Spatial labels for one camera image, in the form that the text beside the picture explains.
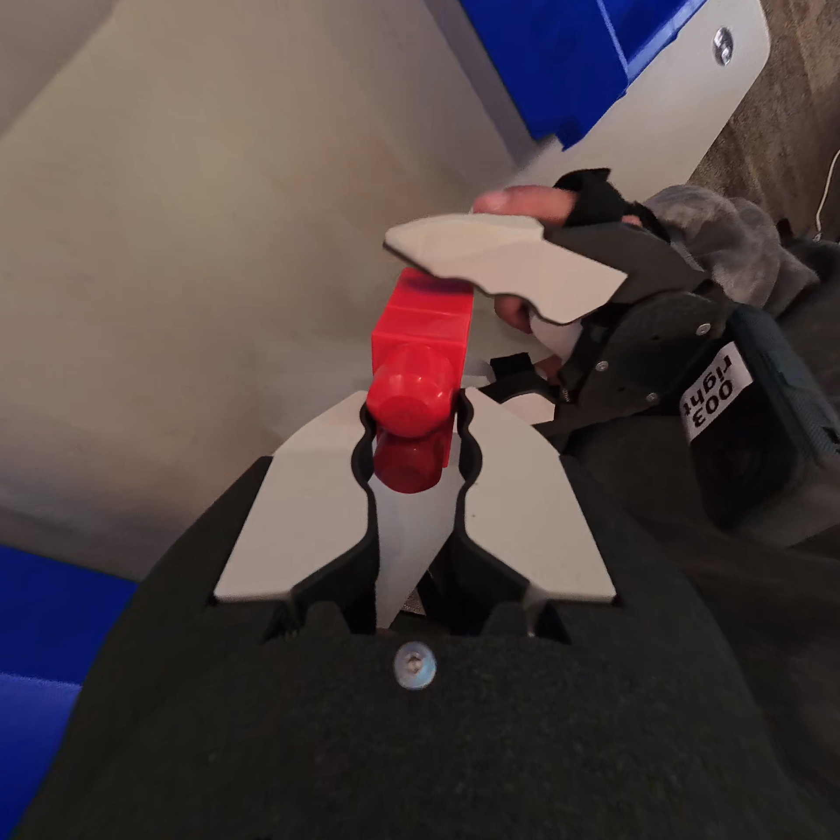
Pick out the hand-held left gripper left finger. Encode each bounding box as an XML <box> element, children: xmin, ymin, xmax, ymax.
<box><xmin>213</xmin><ymin>388</ymin><xmax>382</xmax><ymax>631</ymax></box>

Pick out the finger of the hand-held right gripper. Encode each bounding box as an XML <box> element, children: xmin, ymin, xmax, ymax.
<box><xmin>462</xmin><ymin>357</ymin><xmax>559</xmax><ymax>427</ymax></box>
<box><xmin>382</xmin><ymin>213</ymin><xmax>630</xmax><ymax>327</ymax></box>

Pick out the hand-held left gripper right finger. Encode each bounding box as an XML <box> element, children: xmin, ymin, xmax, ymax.
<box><xmin>451</xmin><ymin>387</ymin><xmax>618</xmax><ymax>636</ymax></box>

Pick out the red two-stud toy block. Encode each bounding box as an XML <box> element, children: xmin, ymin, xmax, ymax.
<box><xmin>366</xmin><ymin>268</ymin><xmax>475</xmax><ymax>494</ymax></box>

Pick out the blue plastic storage bin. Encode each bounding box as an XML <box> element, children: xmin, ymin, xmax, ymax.
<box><xmin>459</xmin><ymin>0</ymin><xmax>708</xmax><ymax>153</ymax></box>
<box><xmin>0</xmin><ymin>545</ymin><xmax>140</xmax><ymax>836</ymax></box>

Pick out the person's right hand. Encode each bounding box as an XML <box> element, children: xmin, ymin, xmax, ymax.
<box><xmin>472</xmin><ymin>185</ymin><xmax>580</xmax><ymax>337</ymax></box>

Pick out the person's dark clothing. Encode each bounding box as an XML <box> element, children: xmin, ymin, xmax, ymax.
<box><xmin>564</xmin><ymin>249</ymin><xmax>840</xmax><ymax>840</ymax></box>

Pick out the white floor cable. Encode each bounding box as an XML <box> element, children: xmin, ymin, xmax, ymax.
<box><xmin>812</xmin><ymin>147</ymin><xmax>840</xmax><ymax>242</ymax></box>

